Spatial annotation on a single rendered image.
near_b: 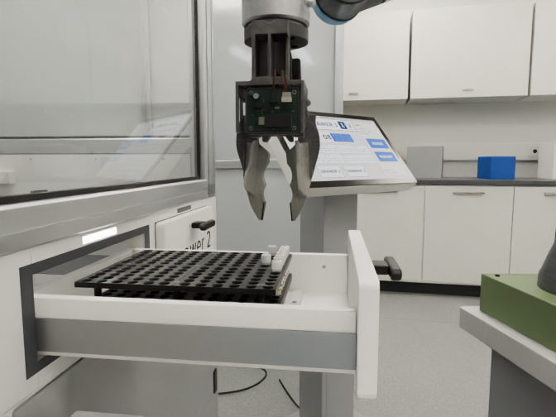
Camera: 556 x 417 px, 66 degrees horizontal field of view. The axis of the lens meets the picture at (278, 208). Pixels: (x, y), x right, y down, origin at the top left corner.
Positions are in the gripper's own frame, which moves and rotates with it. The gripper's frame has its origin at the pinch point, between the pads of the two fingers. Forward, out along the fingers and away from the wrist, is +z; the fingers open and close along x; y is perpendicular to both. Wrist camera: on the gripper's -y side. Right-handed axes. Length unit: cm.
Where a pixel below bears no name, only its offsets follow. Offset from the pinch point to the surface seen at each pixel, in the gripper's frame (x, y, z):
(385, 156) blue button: 24, -101, -7
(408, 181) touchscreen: 31, -99, 1
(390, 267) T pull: 13.2, 2.0, 6.3
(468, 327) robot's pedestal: 31.4, -27.8, 24.2
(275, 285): 0.6, 7.0, 7.4
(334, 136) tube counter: 6, -91, -13
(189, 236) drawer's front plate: -21.4, -28.9, 9.1
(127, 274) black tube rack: -17.1, 4.7, 7.6
